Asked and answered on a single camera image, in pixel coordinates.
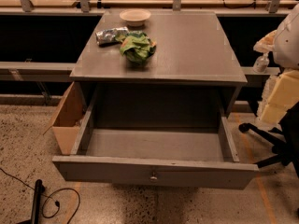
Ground white ceramic bowl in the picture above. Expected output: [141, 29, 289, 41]
[120, 8, 151, 27]

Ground black stand leg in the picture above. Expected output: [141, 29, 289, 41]
[18, 179, 45, 224]

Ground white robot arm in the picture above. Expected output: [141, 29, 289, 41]
[253, 4, 299, 124]

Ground silver foil snack bag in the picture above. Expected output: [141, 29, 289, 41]
[95, 27, 129, 46]

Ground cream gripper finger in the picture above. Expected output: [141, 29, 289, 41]
[257, 69, 299, 124]
[253, 30, 277, 53]

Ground grey open top drawer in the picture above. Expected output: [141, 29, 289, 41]
[53, 89, 258, 189]

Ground grey cabinet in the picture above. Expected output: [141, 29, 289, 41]
[71, 9, 247, 112]

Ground round metal drawer knob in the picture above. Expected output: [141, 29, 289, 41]
[149, 172, 158, 182]

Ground open cardboard box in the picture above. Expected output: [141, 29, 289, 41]
[44, 83, 84, 155]

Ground clear sanitizer pump bottle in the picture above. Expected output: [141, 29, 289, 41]
[253, 53, 270, 73]

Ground black office chair base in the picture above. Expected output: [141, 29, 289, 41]
[238, 102, 299, 177]

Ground green rice chip bag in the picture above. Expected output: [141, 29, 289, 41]
[116, 31, 156, 65]

